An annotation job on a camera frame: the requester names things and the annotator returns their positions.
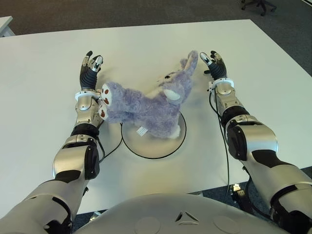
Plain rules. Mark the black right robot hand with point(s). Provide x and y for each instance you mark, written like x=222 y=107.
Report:
x=219 y=69

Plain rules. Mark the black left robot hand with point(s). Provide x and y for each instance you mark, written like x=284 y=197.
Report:
x=89 y=75

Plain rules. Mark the purple plush bunny doll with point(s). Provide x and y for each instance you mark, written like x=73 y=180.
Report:
x=151 y=109

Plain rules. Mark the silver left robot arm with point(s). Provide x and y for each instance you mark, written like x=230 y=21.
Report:
x=70 y=156

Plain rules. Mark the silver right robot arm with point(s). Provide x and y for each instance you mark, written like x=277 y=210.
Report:
x=258 y=143

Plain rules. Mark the white plate black rim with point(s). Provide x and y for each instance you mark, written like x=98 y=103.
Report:
x=151 y=148

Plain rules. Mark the black office chair base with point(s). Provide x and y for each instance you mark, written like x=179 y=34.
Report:
x=258 y=6

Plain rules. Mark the grey side table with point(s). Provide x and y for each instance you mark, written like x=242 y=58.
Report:
x=6 y=25

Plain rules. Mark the silver robot torso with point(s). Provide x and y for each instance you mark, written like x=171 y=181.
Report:
x=180 y=214

